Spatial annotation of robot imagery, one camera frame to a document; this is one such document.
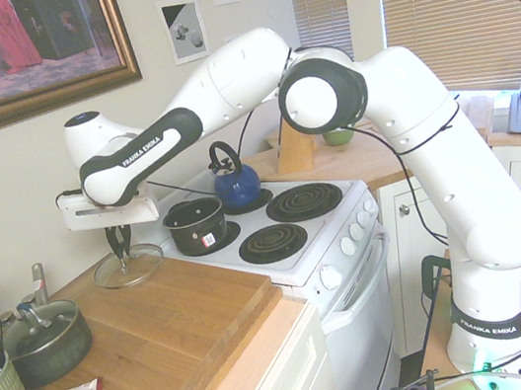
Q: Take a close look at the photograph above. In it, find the gold framed painting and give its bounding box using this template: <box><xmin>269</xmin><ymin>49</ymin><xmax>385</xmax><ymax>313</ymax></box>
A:
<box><xmin>0</xmin><ymin>0</ymin><xmax>150</xmax><ymax>140</ymax></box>

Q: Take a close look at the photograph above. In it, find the black cooking pot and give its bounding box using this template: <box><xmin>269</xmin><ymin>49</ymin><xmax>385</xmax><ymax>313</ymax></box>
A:
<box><xmin>159</xmin><ymin>195</ymin><xmax>233</xmax><ymax>263</ymax></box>

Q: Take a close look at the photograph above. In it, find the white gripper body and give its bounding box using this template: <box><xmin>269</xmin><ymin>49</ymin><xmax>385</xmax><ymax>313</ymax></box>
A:
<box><xmin>58</xmin><ymin>180</ymin><xmax>162</xmax><ymax>238</ymax></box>

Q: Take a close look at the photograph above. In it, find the wooden knife block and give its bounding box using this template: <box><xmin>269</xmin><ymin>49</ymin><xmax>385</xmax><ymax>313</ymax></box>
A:
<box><xmin>267</xmin><ymin>114</ymin><xmax>321</xmax><ymax>178</ymax></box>

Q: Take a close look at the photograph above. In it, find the white electric stove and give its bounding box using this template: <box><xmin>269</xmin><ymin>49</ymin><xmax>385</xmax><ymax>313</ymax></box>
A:
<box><xmin>145</xmin><ymin>143</ymin><xmax>417</xmax><ymax>390</ymax></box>

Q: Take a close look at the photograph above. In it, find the green black clamp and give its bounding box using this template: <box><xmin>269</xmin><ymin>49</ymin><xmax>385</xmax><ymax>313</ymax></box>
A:
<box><xmin>417</xmin><ymin>250</ymin><xmax>460</xmax><ymax>304</ymax></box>

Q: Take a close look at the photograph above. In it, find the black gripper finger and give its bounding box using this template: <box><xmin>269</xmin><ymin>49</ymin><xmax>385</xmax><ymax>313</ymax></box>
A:
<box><xmin>116</xmin><ymin>225</ymin><xmax>135</xmax><ymax>257</ymax></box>
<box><xmin>105</xmin><ymin>225</ymin><xmax>126</xmax><ymax>261</ymax></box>

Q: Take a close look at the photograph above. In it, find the glass pan lid blue handle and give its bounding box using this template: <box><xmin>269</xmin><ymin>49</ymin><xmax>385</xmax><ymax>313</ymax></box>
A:
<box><xmin>0</xmin><ymin>292</ymin><xmax>88</xmax><ymax>361</ymax></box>

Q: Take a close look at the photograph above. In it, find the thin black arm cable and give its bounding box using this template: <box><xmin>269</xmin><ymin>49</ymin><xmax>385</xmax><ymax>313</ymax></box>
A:
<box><xmin>37</xmin><ymin>21</ymin><xmax>484</xmax><ymax>307</ymax></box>

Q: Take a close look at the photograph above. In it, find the large wooden butcher block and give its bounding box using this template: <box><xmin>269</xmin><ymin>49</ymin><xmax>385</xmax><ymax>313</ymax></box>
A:
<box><xmin>40</xmin><ymin>234</ymin><xmax>303</xmax><ymax>390</ymax></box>

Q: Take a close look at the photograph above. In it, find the glass pot lid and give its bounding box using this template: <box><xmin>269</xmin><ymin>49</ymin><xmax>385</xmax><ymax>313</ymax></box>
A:
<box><xmin>88</xmin><ymin>240</ymin><xmax>169</xmax><ymax>294</ymax></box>

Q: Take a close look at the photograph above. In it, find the green ceramic bowl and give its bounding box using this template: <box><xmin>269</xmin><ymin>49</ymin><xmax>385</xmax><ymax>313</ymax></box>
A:
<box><xmin>321</xmin><ymin>124</ymin><xmax>356</xmax><ymax>150</ymax></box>

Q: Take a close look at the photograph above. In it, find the large black coil burner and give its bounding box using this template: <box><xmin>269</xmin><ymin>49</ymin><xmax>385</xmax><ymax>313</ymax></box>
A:
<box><xmin>262</xmin><ymin>179</ymin><xmax>347</xmax><ymax>228</ymax></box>

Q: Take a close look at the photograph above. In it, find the white oven door handle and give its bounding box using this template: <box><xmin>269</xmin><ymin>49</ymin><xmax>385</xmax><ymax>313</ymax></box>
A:
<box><xmin>308</xmin><ymin>227</ymin><xmax>406</xmax><ymax>337</ymax></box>

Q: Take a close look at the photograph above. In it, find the blue kettle black handle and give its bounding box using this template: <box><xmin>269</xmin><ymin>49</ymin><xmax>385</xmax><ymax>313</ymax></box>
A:
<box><xmin>205</xmin><ymin>135</ymin><xmax>265</xmax><ymax>213</ymax></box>

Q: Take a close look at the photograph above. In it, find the dark frying pan metal handle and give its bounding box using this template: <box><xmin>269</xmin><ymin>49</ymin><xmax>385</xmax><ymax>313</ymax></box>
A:
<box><xmin>0</xmin><ymin>256</ymin><xmax>102</xmax><ymax>390</ymax></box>

